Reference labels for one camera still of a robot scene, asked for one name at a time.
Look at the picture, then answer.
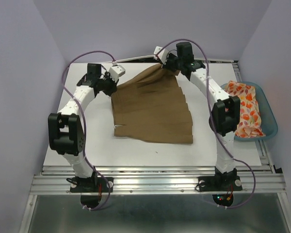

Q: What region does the orange floral skirt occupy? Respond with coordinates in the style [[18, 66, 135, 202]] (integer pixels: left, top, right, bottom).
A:
[[224, 81, 266, 138]]

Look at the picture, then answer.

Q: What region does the blue plastic basket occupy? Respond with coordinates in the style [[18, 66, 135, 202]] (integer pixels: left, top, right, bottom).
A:
[[222, 82, 278, 141]]

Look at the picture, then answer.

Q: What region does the aluminium rail frame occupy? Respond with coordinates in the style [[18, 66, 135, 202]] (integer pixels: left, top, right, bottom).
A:
[[19, 140, 291, 233]]

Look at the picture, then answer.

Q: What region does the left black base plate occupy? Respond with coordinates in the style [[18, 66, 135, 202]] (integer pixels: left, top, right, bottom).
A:
[[66, 176, 114, 211]]

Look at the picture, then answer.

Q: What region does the purple cable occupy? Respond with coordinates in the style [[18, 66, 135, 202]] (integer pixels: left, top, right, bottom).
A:
[[155, 38, 256, 209], [62, 50, 117, 211]]

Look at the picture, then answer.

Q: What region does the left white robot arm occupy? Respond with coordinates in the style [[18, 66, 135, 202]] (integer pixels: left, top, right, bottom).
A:
[[48, 63, 126, 191]]

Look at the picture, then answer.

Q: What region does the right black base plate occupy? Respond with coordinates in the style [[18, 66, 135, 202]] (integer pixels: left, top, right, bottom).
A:
[[195, 176, 243, 208]]

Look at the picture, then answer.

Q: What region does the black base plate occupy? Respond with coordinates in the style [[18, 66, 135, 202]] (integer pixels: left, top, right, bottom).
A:
[[195, 176, 243, 208], [66, 176, 114, 211]]

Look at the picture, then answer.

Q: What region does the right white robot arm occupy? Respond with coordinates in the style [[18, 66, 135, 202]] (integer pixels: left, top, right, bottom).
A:
[[154, 39, 240, 189]]

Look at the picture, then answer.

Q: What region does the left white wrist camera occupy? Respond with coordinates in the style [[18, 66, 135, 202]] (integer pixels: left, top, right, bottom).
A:
[[109, 65, 126, 83]]

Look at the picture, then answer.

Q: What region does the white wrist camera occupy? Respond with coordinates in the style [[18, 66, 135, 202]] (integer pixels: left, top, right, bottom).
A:
[[109, 65, 126, 83], [153, 46, 169, 65]]

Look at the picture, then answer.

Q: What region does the brown pleated skirt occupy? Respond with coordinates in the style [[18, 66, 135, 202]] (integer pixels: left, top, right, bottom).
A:
[[111, 64, 193, 144]]

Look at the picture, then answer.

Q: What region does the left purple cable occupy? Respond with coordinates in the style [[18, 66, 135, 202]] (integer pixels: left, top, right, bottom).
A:
[[62, 50, 117, 211]]

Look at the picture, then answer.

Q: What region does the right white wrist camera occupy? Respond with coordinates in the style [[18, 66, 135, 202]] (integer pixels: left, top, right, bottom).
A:
[[153, 46, 169, 65]]

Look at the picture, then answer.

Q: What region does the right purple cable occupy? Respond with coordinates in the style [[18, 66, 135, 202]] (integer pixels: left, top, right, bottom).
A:
[[155, 38, 256, 209]]

